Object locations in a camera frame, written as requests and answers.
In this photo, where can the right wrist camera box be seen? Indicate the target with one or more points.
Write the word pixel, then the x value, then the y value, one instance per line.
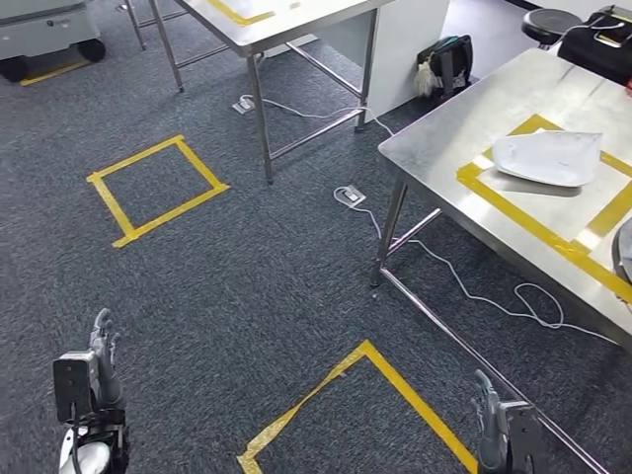
pixel 525 438

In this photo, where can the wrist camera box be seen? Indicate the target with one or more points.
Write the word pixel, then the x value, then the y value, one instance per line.
pixel 74 386
pixel 525 438

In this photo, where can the white wheeled cart base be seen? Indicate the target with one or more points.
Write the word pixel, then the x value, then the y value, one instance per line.
pixel 44 29

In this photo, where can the black carry case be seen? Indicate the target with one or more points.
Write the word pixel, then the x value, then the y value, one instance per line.
pixel 592 59

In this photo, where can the grey plastic wheel cover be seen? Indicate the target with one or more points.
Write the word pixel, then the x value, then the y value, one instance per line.
pixel 624 252

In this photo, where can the yellow tape on steel table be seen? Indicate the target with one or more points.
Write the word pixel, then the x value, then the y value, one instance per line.
pixel 237 16

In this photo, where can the grey floor socket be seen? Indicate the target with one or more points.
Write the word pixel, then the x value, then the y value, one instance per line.
pixel 243 104
pixel 352 195

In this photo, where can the yellow floor tape strip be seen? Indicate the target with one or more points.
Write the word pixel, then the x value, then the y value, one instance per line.
pixel 54 73

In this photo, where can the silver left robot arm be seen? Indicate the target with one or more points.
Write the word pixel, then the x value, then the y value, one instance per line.
pixel 91 458

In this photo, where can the white curved plastic part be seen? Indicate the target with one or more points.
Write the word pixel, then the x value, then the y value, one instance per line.
pixel 548 157

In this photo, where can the black round stool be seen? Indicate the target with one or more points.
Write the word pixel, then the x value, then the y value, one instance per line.
pixel 550 23

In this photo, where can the black bag with tassel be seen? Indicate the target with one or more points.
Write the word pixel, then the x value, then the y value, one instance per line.
pixel 454 59

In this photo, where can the yellow floor tape square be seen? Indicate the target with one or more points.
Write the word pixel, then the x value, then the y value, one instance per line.
pixel 173 214
pixel 420 407

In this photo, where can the steel table with white panel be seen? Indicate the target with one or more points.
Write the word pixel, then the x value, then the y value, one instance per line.
pixel 296 29

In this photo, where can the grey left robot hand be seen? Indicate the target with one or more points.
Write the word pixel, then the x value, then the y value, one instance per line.
pixel 109 373

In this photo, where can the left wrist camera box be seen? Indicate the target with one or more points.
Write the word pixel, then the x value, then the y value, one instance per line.
pixel 74 386

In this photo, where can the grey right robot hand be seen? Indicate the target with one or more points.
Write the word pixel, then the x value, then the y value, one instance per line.
pixel 491 438

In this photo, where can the steel workbench table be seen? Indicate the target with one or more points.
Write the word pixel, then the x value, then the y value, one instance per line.
pixel 444 131

